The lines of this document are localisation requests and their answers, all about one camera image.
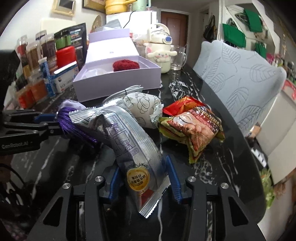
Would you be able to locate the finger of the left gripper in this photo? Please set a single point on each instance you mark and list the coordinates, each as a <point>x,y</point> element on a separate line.
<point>23,137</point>
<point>27,116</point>

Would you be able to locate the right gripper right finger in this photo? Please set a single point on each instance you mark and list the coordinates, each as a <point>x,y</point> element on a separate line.
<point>188,190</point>

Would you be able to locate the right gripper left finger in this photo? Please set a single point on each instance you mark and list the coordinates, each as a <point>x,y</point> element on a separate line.
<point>101,190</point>

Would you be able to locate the silver foil snack packet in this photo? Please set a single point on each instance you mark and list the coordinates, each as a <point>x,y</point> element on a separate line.
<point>135,152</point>

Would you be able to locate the purple tassel sachet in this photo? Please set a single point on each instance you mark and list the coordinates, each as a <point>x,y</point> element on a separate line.
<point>69,129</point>

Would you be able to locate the brown cereal snack bag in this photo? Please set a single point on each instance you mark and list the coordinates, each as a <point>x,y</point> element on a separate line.
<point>195,128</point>

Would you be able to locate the red foil snack packet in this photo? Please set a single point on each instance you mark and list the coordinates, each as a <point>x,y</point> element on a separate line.
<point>182,105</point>

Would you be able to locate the white patterned pastry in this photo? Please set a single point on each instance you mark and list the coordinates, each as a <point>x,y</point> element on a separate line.
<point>146,108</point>

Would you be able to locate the brown spice jar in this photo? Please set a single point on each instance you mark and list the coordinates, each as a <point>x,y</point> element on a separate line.
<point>33,51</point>

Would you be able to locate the blue effervescent tablet tube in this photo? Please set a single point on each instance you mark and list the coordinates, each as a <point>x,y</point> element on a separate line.
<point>47,77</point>

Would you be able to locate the orange contents plastic jar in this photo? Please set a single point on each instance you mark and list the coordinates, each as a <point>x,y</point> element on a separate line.
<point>38,87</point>

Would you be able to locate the blue white medicine box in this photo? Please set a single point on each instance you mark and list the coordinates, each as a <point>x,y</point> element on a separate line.
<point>63,78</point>

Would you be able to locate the red cylindrical bottle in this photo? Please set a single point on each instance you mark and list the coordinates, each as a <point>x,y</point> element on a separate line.
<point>65,56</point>

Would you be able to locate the green lidded jar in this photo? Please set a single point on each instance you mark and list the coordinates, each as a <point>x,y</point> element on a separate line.
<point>62,39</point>

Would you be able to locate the black product pouch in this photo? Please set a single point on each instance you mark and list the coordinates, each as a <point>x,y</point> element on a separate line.
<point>78,35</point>

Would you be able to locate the lavender gift box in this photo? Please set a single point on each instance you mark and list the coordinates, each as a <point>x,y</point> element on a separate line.
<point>97,77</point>

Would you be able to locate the gold framed picture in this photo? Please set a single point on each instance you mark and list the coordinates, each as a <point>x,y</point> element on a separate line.
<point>95,5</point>

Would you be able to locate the red knitted object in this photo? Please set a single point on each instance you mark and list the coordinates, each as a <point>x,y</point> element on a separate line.
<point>122,65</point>

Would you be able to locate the yellow pot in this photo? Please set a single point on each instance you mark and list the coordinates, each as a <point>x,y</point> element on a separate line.
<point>117,6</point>

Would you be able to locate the light blue leaf chair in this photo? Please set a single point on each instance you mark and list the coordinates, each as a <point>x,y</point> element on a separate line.
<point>244,81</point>

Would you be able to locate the clear glass mug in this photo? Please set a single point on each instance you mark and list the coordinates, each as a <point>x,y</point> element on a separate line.
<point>178,61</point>

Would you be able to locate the white refrigerator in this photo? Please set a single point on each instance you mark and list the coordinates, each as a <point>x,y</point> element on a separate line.
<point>137,22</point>

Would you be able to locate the green electric kettle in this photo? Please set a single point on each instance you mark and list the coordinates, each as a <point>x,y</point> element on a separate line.
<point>141,5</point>

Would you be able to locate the white cinnamoroll kettle bottle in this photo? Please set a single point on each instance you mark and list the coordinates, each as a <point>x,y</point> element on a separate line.
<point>158,46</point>

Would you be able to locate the green tote bag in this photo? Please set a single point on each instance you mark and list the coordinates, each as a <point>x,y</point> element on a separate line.
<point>251,20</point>
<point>232,35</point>
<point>261,49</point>

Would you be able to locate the dark hanging handbag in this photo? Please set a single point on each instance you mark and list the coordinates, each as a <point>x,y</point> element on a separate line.
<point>210,32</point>

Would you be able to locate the brown entrance door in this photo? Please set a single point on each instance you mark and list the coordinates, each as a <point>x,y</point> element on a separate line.
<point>178,26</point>

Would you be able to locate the wall intercom panel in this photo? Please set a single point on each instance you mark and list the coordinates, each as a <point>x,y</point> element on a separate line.
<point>64,7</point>

